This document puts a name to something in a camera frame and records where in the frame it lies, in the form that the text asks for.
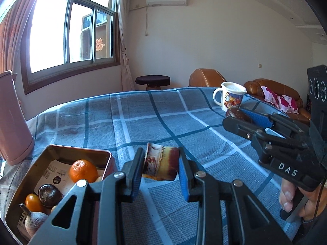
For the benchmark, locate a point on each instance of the brown leather sofa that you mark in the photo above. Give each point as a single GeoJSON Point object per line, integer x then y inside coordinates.
{"type": "Point", "coordinates": [276, 85]}

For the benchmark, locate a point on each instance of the red paper window decoration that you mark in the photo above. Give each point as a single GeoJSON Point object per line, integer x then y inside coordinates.
{"type": "Point", "coordinates": [100, 45]}

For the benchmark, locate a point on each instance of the brown leather chair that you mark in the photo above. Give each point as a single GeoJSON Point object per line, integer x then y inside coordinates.
{"type": "Point", "coordinates": [207, 76]}

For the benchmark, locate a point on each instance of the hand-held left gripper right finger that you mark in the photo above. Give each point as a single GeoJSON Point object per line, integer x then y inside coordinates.
{"type": "Point", "coordinates": [184, 178]}

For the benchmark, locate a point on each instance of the printed paper sheet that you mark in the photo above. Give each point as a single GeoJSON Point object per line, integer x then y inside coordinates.
{"type": "Point", "coordinates": [56, 173]}

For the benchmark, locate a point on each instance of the pink electric kettle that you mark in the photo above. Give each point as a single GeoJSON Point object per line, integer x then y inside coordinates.
{"type": "Point", "coordinates": [15, 122]}

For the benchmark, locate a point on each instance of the pink long curtain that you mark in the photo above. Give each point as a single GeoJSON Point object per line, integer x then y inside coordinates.
{"type": "Point", "coordinates": [12, 38]}

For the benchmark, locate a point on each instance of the person's right hand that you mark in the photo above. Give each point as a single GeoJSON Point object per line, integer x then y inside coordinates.
{"type": "Point", "coordinates": [286, 196]}

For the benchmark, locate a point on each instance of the smooth oval orange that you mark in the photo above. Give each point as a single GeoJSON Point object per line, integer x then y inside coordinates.
{"type": "Point", "coordinates": [33, 202]}

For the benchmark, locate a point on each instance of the dark round stool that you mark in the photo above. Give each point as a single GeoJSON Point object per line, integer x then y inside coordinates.
{"type": "Point", "coordinates": [152, 80]}

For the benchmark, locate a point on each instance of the brown framed sliding window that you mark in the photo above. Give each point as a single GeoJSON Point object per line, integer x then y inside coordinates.
{"type": "Point", "coordinates": [51, 30]}

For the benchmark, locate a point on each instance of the pink narrow curtain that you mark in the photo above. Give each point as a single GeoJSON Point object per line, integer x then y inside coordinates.
{"type": "Point", "coordinates": [125, 43]}

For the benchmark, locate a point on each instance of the red metal tin box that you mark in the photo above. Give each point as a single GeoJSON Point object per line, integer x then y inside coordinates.
{"type": "Point", "coordinates": [63, 153]}

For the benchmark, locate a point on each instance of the white printed cup with lid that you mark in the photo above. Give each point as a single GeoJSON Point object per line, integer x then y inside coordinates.
{"type": "Point", "coordinates": [231, 97]}

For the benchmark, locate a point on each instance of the pink floral cushion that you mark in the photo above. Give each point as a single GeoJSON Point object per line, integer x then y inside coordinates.
{"type": "Point", "coordinates": [288, 104]}
{"type": "Point", "coordinates": [269, 95]}

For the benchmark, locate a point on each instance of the blue plaid tablecloth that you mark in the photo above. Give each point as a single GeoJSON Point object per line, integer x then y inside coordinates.
{"type": "Point", "coordinates": [153, 117]}

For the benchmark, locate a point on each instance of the large orange mandarin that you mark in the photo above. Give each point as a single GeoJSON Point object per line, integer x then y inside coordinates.
{"type": "Point", "coordinates": [83, 171]}

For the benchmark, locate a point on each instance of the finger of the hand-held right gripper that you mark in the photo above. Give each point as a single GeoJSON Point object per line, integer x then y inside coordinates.
{"type": "Point", "coordinates": [240, 127]}
{"type": "Point", "coordinates": [260, 119]}

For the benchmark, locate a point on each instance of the snack packet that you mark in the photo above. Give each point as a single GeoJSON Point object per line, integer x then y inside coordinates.
{"type": "Point", "coordinates": [161, 162]}

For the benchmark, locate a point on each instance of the dark brown chocolate ball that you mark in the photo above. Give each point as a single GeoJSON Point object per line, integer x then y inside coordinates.
{"type": "Point", "coordinates": [49, 195]}

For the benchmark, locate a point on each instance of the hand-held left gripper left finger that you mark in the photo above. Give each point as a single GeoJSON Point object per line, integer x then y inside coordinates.
{"type": "Point", "coordinates": [137, 176]}

